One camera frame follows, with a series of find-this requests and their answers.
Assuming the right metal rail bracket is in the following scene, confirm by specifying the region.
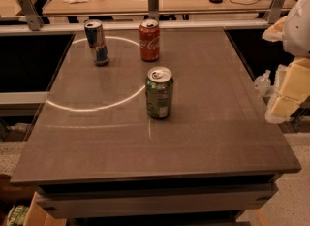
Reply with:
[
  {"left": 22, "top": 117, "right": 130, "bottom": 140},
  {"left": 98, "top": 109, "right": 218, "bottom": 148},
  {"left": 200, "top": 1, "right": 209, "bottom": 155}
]
[{"left": 264, "top": 0, "right": 285, "bottom": 24}]

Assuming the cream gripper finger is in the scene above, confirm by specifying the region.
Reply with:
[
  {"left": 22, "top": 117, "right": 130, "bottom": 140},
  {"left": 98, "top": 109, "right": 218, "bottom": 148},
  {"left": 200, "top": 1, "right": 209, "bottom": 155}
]
[{"left": 264, "top": 57, "right": 310, "bottom": 124}]

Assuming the clear plastic bottle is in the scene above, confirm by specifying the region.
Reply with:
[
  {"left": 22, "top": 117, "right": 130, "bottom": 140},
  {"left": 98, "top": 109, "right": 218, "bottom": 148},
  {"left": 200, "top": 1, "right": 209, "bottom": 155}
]
[{"left": 254, "top": 70, "right": 271, "bottom": 96}]

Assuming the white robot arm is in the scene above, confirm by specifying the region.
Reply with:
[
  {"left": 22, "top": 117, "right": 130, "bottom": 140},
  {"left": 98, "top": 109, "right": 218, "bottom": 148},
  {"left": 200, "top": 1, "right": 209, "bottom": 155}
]
[{"left": 263, "top": 0, "right": 310, "bottom": 124}]

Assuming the orange coke can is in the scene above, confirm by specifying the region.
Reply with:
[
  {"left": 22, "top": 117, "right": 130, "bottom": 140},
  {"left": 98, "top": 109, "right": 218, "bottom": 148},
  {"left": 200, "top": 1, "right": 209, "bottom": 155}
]
[{"left": 139, "top": 18, "right": 160, "bottom": 61}]

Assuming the green soda can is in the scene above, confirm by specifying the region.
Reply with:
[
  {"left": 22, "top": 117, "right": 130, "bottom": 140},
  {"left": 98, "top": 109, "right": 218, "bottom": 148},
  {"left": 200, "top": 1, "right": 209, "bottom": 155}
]
[{"left": 145, "top": 66, "right": 173, "bottom": 118}]

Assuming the metal rail bracket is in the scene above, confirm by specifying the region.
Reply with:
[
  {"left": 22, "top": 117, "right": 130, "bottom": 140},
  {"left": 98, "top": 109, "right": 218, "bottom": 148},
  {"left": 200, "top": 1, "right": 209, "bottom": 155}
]
[
  {"left": 264, "top": 0, "right": 285, "bottom": 24},
  {"left": 147, "top": 0, "right": 159, "bottom": 20},
  {"left": 17, "top": 0, "right": 43, "bottom": 31}
]

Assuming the blue silver energy drink can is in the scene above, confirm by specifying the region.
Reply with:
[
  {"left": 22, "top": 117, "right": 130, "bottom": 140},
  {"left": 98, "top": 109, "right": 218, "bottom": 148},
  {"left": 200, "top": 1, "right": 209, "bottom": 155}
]
[{"left": 84, "top": 19, "right": 109, "bottom": 66}]

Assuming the green snack bag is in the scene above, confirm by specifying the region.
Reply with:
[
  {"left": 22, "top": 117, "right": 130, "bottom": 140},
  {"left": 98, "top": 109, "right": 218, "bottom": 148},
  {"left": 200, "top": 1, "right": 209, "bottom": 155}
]
[{"left": 7, "top": 205, "right": 29, "bottom": 226}]

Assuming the left metal rail bracket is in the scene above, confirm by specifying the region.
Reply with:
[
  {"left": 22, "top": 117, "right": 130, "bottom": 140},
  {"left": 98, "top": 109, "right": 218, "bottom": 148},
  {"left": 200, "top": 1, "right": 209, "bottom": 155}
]
[{"left": 17, "top": 0, "right": 43, "bottom": 31}]

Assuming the middle metal rail bracket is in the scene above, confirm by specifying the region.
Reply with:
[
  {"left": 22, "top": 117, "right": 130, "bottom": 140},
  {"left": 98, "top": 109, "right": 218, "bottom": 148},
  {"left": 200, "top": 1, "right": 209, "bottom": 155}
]
[{"left": 147, "top": 0, "right": 159, "bottom": 20}]

